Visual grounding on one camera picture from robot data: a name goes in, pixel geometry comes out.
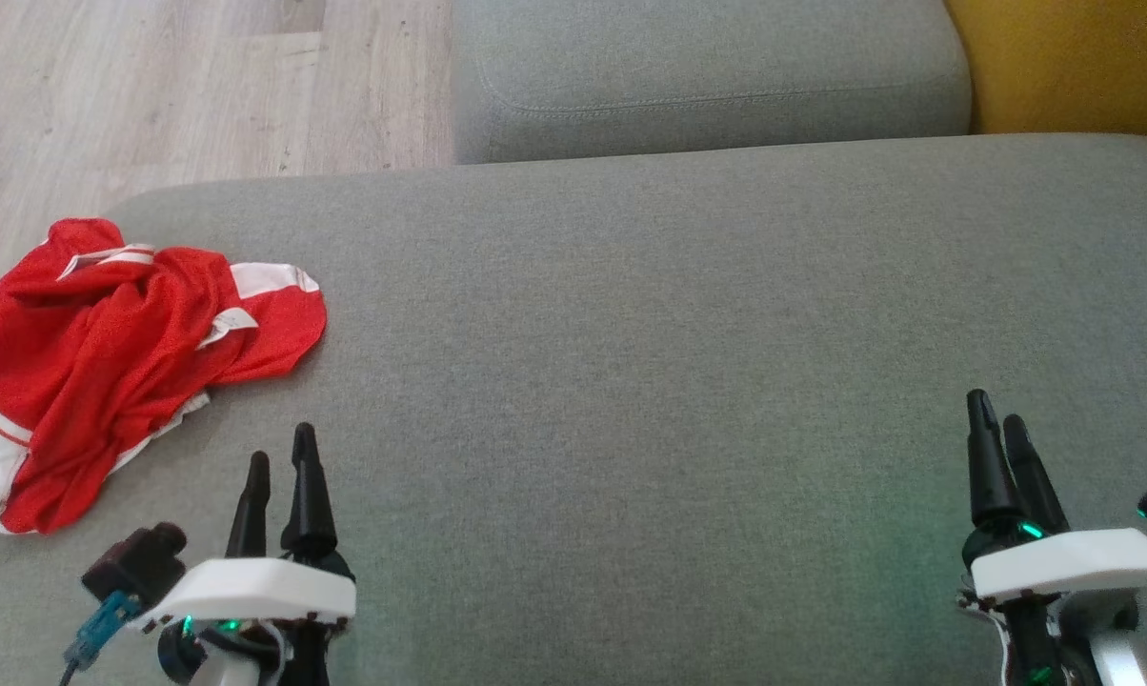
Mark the left camera cable teal plug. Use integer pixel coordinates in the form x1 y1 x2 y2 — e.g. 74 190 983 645
57 591 144 686

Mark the large grey sofa seat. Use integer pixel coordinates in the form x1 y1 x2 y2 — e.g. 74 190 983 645
0 133 1147 686

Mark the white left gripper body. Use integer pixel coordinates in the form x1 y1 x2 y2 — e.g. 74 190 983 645
140 548 357 686

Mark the grey stitched sofa cushion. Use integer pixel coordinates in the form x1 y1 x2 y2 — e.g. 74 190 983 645
452 0 973 166

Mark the red and white jersey shirt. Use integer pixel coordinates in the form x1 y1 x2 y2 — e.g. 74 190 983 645
0 217 251 535

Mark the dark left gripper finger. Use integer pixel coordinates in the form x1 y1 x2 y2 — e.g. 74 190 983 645
225 451 272 559
280 422 339 565

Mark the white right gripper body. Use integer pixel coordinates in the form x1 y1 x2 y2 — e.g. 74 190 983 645
957 514 1147 686

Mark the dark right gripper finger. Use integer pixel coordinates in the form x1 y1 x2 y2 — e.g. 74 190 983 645
1002 414 1070 536
966 389 1024 527

